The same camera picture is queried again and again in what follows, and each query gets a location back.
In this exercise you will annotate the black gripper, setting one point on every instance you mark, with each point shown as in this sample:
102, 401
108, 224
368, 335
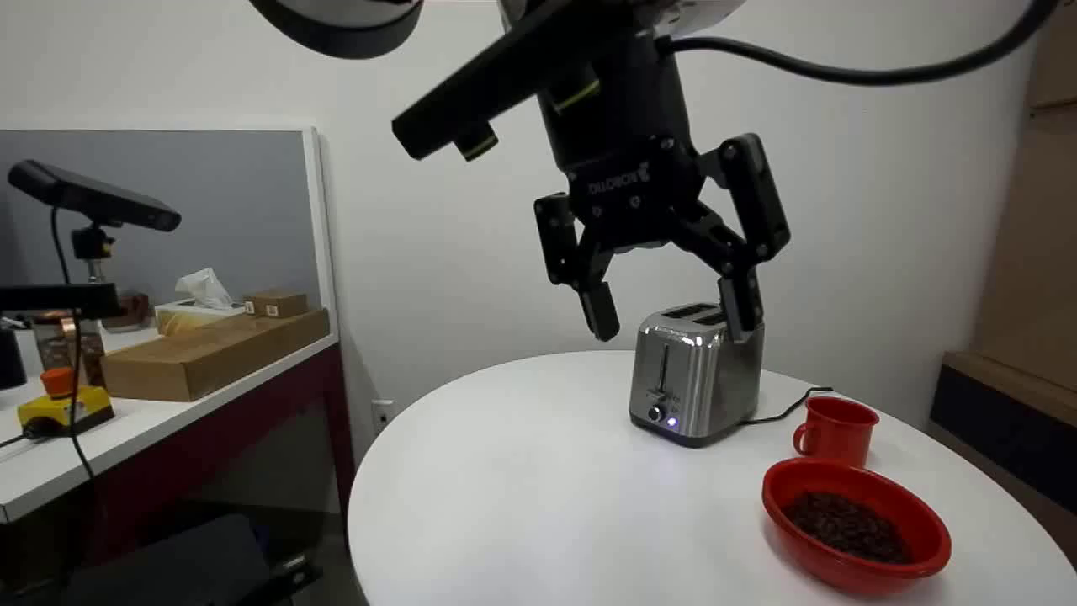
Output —
625, 145

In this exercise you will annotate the silver toaster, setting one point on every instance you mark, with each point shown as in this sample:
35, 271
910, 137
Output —
694, 382

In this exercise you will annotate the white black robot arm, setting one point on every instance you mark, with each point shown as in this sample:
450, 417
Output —
338, 22

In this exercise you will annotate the red cup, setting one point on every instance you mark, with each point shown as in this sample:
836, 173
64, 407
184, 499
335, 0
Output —
836, 431

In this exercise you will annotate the coffee beans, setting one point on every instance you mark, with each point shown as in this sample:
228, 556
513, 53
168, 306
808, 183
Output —
846, 528

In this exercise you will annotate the red bowl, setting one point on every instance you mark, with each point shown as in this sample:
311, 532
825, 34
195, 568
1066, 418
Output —
808, 556

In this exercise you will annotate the large cardboard sheet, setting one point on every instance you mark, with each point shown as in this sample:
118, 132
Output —
1030, 247

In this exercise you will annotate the black bench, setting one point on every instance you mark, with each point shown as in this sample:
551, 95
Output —
998, 426

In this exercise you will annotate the small cardboard box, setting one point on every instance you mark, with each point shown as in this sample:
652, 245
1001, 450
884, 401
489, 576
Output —
277, 306

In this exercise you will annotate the grey partition panel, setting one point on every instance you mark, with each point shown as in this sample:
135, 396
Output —
222, 203

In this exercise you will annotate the tissue box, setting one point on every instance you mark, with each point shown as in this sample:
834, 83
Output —
195, 308

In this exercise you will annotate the flat brown cardboard box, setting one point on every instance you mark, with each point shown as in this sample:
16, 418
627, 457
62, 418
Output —
203, 355

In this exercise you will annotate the white desk maroon cabinet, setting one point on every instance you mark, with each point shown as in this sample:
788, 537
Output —
222, 450

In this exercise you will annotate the dark office chair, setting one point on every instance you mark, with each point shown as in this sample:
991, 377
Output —
191, 568

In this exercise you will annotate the brown copper box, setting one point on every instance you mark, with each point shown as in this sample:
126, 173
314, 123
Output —
62, 337

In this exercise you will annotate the orange block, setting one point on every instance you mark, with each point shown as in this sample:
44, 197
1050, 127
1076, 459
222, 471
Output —
56, 382

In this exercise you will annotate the yellow tool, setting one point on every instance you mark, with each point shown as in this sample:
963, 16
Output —
62, 412

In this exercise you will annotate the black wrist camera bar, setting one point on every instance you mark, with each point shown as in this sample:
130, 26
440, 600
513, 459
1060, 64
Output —
492, 86

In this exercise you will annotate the wall outlet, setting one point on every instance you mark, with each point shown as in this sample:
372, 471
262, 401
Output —
382, 412

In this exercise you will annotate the black camera on stand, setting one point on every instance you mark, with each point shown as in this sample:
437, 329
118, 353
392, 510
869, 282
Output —
89, 197

